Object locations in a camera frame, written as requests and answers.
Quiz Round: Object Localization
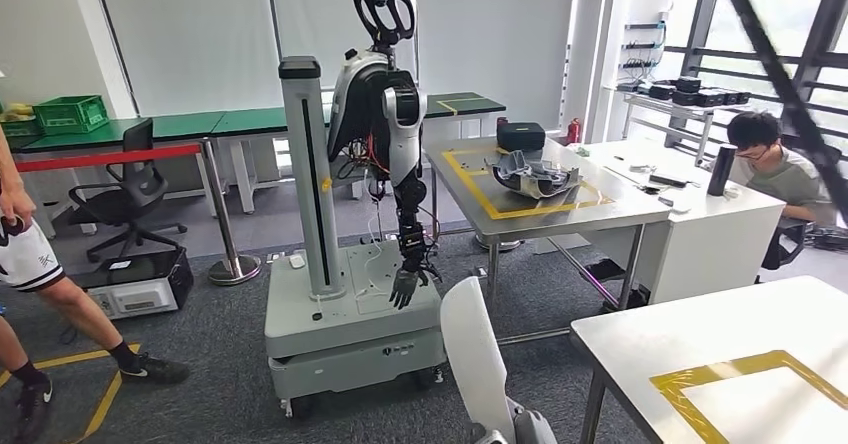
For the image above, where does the black office chair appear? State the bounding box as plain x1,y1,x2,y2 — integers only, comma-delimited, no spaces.
68,118,189,265
760,217,811,271

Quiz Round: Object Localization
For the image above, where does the white plastic car part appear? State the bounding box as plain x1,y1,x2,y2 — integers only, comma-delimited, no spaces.
440,276,519,444

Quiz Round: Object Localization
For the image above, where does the black thermos bottle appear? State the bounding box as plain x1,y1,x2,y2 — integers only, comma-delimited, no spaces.
706,143,739,198

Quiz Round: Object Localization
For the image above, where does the stainless steel table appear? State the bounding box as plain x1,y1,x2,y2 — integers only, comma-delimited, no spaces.
423,136,672,346

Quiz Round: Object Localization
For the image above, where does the white metal side table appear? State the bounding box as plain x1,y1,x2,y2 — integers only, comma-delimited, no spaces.
616,89,753,167

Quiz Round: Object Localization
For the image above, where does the red barrier belt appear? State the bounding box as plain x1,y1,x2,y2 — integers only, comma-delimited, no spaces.
14,142,203,175

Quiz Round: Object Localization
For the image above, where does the person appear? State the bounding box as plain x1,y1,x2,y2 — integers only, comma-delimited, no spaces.
725,110,839,227
0,129,191,444

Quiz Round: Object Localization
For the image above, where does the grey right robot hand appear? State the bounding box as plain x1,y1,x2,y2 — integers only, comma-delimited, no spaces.
506,407,559,444

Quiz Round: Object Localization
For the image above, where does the black window railing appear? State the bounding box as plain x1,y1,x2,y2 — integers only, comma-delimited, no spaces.
662,0,848,164

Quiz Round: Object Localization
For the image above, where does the humanoid robot on grey base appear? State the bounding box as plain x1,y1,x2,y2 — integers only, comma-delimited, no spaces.
263,0,446,422

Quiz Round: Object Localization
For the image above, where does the white black equipment box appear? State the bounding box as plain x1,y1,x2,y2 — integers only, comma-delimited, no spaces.
84,247,195,322

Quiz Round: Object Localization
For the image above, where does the black cable bundle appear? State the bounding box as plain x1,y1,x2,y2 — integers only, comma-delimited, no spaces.
804,225,848,253

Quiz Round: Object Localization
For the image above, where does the black shoe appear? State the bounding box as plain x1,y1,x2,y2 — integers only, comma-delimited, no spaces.
601,287,652,314
581,257,625,282

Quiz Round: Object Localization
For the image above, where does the silver stanchion post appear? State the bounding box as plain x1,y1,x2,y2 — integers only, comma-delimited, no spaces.
198,137,264,288

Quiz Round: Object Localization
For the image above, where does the black hard case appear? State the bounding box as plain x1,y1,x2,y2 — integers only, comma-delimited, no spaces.
496,121,547,153

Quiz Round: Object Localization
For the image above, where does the green top table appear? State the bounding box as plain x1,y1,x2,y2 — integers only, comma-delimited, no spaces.
210,91,508,216
0,110,228,220

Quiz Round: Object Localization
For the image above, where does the black hanging cable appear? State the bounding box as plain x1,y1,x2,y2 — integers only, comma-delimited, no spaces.
696,0,848,225

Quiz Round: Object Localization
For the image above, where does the yellow tape square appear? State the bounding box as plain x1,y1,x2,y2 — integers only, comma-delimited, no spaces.
649,350,848,444
441,148,615,222

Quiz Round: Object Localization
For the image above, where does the green plastic crate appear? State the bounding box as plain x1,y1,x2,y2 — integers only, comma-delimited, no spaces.
33,95,111,137
0,114,42,139

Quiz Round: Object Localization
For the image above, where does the grey moulded car part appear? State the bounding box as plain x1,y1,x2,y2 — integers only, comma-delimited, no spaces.
485,150,586,201

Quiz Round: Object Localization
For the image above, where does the white panel desk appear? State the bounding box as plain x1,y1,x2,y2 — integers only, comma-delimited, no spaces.
533,139,788,306

